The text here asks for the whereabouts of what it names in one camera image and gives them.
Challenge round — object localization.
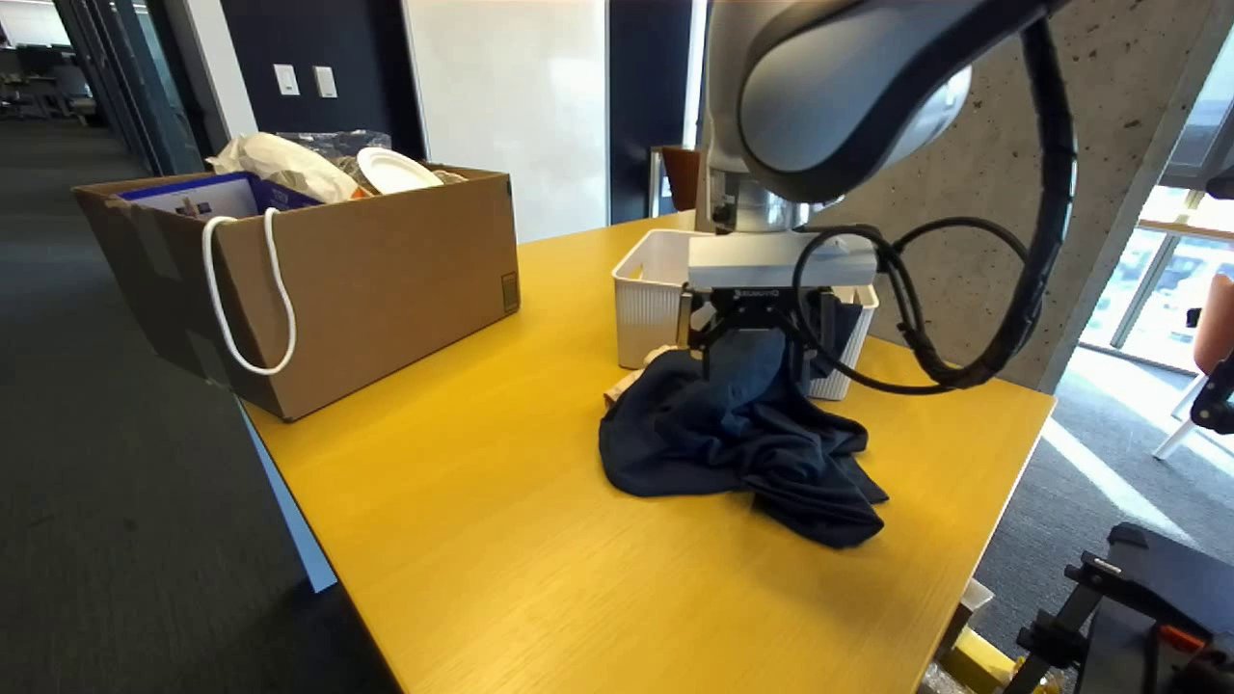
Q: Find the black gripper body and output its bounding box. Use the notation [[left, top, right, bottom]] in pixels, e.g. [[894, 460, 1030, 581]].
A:
[[686, 286, 809, 350]]

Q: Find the navy blue garment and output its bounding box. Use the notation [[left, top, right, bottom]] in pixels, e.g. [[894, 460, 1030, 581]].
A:
[[592, 320, 894, 554]]

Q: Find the white ribbed plastic basket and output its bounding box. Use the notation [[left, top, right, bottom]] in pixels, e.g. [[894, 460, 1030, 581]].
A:
[[608, 224, 888, 405]]

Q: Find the brown wooden chair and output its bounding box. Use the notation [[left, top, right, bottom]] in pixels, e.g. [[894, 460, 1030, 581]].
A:
[[645, 144, 705, 219]]

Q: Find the brown cardboard box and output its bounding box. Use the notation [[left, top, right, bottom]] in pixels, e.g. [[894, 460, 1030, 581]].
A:
[[70, 161, 524, 430]]

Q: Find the white plate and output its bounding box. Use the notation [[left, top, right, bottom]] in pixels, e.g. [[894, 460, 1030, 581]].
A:
[[350, 144, 448, 200]]

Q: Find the seated person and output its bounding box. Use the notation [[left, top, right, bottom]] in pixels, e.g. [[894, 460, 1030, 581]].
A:
[[1191, 268, 1234, 379]]

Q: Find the black white office chair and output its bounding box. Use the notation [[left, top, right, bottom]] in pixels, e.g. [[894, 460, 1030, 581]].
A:
[[1147, 355, 1234, 467]]

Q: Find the cream cloth bag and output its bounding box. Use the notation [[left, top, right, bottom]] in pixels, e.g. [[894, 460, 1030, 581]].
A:
[[201, 129, 372, 214]]

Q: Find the blue white flat box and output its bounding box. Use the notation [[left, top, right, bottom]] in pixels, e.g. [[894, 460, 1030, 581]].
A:
[[115, 169, 320, 219]]

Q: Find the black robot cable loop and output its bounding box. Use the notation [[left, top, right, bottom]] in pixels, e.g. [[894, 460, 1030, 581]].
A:
[[784, 16, 1083, 401]]

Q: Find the white rope handle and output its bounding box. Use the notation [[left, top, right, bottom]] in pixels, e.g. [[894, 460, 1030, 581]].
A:
[[196, 206, 302, 382]]

